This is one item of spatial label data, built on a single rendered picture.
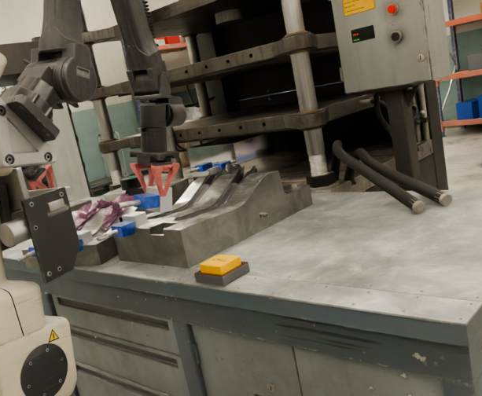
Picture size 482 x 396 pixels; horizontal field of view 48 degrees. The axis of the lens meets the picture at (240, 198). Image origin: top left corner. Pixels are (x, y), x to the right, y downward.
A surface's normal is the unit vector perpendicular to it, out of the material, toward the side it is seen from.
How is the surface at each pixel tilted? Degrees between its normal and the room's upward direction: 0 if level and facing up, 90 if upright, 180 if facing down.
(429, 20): 90
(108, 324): 90
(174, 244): 90
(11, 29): 90
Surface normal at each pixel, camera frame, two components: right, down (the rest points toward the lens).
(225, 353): -0.65, 0.28
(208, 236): 0.74, -0.01
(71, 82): 0.90, 0.02
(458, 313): -0.19, -0.96
